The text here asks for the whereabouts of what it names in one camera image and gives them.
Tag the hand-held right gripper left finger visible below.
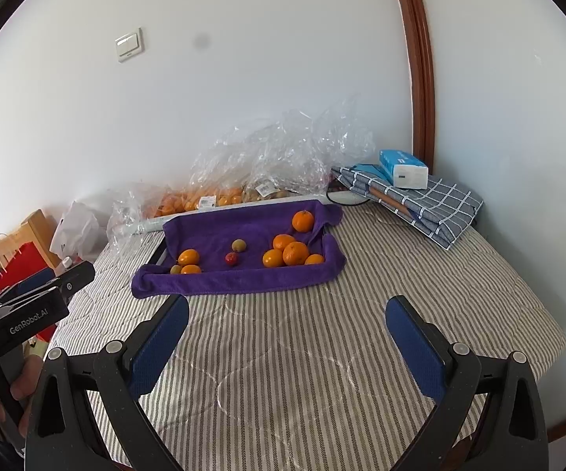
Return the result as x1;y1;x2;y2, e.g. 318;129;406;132
24;294;190;471

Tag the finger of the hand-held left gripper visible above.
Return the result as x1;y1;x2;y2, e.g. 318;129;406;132
60;261;95;301

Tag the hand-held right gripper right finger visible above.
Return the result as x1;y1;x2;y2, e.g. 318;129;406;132
385;295;550;471

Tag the purple towel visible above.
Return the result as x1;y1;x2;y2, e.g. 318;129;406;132
132;201;346;299

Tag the person's left hand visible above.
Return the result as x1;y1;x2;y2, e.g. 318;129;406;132
0;356;44;445

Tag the white plastic bag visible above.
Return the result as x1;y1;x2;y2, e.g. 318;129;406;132
49;201;101;262

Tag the red paper bag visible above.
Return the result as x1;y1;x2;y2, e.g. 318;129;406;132
0;243;60;300

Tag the brown cardboard box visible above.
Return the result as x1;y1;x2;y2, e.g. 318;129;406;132
0;209;62;268

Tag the striped quilt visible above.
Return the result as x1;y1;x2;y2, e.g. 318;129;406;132
49;201;566;471

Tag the clear plastic bag of oranges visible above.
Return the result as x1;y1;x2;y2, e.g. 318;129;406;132
107;181;247;236

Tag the grey checked folded cloth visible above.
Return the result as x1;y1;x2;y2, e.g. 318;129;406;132
332;163;484;251

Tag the blue and white tissue box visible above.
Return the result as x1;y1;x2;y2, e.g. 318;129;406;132
378;150;430;190

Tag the crumpled clear plastic bag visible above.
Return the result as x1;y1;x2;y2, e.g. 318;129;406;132
192;100;377;202

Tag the white light switch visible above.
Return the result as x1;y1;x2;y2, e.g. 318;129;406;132
115;28;145;63

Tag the brown wooden door frame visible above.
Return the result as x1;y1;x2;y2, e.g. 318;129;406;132
388;0;436;177

